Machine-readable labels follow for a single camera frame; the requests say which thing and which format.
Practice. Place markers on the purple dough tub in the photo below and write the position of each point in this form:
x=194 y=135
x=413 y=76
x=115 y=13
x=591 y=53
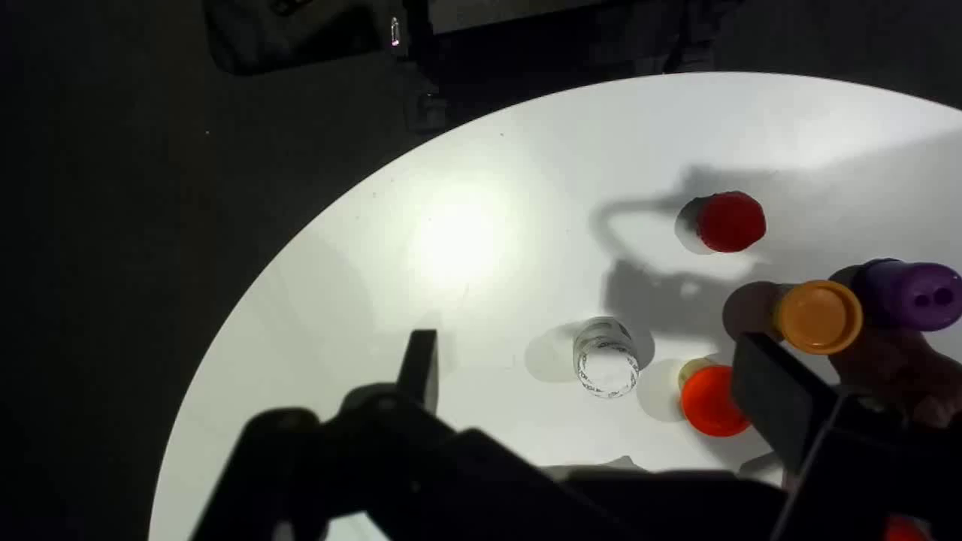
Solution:
x=918 y=296

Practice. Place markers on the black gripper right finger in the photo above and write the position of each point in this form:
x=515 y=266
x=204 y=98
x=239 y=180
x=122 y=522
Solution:
x=860 y=471

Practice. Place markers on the red-capped shaker bottle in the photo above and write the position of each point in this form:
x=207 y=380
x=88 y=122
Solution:
x=605 y=361

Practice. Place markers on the brown plush toy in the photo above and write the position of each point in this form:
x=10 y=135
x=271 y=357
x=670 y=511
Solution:
x=904 y=375

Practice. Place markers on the red-orange lid dough tub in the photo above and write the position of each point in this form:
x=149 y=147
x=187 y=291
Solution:
x=712 y=397

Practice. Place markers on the orange lid dough tub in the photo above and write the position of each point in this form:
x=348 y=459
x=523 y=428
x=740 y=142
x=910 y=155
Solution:
x=814 y=316

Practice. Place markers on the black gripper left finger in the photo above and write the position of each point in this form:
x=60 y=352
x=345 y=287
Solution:
x=330 y=471

